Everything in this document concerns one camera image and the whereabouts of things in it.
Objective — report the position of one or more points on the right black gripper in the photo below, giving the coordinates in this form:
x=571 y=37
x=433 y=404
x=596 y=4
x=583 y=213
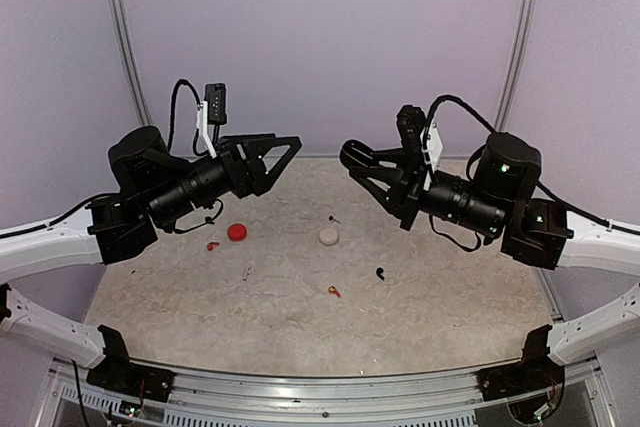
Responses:
x=406 y=181

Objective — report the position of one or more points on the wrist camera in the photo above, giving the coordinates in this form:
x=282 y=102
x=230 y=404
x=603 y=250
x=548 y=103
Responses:
x=211 y=116
x=419 y=140

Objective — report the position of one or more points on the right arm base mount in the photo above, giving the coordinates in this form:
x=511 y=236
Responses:
x=535 y=370

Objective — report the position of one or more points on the left aluminium frame post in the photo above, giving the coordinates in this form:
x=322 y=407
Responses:
x=129 y=64

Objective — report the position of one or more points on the pink earbud charging case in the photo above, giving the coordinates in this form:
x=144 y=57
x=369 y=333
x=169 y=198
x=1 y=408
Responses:
x=328 y=236

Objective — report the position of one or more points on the red earbud charging case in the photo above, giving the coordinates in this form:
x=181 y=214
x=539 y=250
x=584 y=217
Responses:
x=237 y=232

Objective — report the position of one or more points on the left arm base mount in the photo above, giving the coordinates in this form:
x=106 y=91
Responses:
x=116 y=371

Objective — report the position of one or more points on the aluminium frame post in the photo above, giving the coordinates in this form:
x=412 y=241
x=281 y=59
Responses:
x=129 y=64
x=516 y=59

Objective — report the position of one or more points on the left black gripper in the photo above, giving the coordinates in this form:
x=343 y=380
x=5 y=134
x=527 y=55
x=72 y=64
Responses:
x=248 y=175

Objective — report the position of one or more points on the red earbud with yellow tip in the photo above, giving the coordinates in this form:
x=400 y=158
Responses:
x=334 y=291

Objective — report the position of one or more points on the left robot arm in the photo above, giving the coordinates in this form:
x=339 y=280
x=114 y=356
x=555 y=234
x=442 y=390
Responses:
x=156 y=189

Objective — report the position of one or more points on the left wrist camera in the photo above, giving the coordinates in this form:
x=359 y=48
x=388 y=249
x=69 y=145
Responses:
x=211 y=116

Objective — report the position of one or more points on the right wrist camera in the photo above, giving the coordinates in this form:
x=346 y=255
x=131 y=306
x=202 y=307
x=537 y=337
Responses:
x=419 y=140

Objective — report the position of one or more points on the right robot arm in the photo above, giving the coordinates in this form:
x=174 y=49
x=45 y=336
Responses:
x=496 y=203

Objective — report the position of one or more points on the right aluminium frame post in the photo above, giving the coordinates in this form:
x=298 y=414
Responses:
x=516 y=59

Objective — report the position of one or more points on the front aluminium rail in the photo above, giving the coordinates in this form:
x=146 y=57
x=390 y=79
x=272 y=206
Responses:
x=201 y=397

